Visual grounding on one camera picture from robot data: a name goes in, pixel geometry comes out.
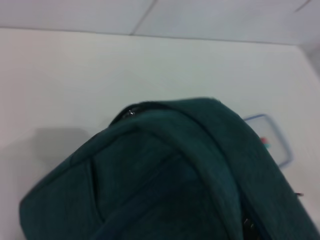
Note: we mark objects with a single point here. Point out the dark teal insulated lunch bag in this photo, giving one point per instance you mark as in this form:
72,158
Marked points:
162,180

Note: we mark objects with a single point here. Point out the clear plastic blue-rimmed food container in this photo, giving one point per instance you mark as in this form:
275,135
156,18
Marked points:
272,140

